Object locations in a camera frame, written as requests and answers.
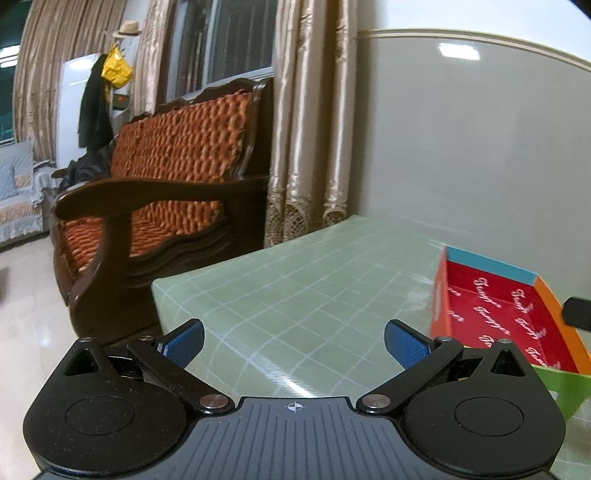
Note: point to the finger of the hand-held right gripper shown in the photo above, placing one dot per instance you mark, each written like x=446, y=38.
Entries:
x=578, y=314

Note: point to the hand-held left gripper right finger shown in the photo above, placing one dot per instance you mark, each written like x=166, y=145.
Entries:
x=406, y=345

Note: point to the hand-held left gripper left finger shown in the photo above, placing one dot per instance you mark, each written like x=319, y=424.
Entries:
x=184, y=345

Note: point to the colourful cardboard box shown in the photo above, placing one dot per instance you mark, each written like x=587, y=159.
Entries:
x=498, y=295

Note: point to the green grid tablecloth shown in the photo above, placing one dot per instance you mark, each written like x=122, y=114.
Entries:
x=300, y=286

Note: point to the dark wooden sofa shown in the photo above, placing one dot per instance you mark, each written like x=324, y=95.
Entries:
x=120, y=194

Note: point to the black bag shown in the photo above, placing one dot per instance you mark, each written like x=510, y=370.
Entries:
x=87, y=168

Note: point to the orange woven sofa cushion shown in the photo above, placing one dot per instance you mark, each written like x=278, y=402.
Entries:
x=184, y=138

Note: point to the grey covered sofa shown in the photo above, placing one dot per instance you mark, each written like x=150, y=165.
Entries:
x=23, y=212

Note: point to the grey pillow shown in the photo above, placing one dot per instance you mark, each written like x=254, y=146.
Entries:
x=14, y=170

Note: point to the black hanging coat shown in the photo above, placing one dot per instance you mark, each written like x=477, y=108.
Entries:
x=94, y=110

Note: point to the beige satin curtain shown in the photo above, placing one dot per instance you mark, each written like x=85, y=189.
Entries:
x=304, y=115
x=46, y=69
x=152, y=60

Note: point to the white refrigerator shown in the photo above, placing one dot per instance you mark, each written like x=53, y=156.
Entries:
x=70, y=106

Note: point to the yellow bag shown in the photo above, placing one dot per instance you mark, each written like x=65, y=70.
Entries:
x=116, y=69

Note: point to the window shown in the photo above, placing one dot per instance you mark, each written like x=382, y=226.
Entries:
x=231, y=37

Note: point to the beige hat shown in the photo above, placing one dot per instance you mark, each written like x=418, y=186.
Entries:
x=127, y=28

